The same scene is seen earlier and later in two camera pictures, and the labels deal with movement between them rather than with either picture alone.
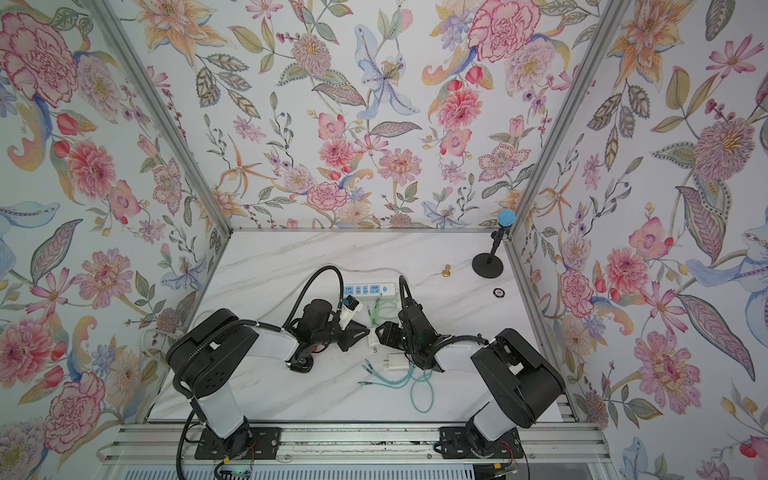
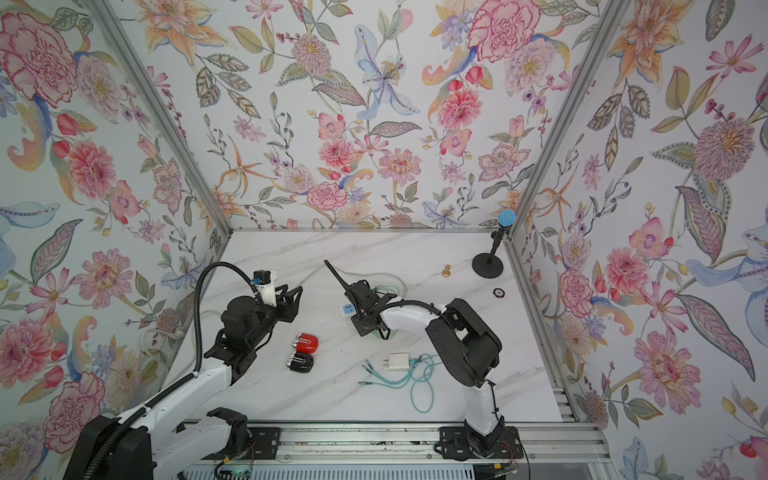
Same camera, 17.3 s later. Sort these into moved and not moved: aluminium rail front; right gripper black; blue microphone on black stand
Moved: right gripper black
Not moved: blue microphone on black stand; aluminium rail front
